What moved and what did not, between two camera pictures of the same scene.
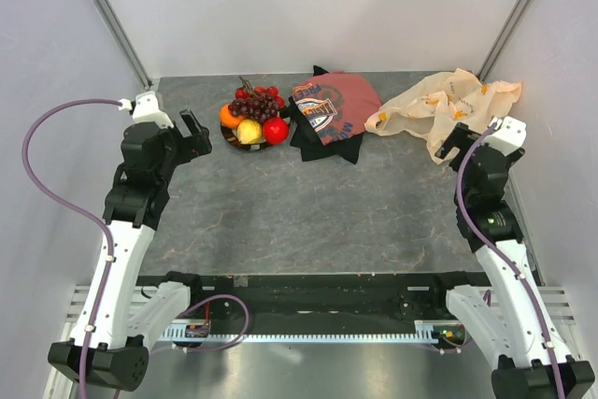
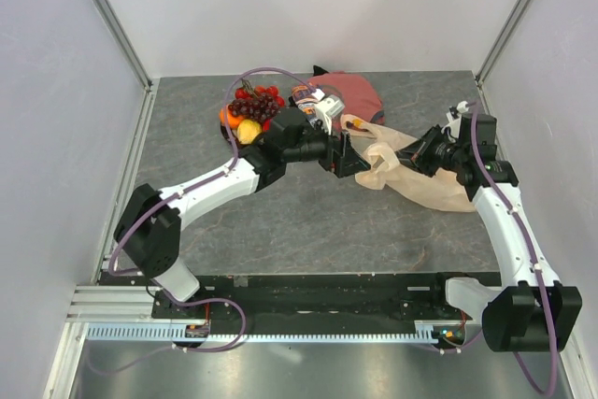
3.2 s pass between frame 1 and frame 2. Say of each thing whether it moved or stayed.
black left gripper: moved
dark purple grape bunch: stayed
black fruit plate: stayed
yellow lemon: stayed
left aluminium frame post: stayed
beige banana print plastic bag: moved
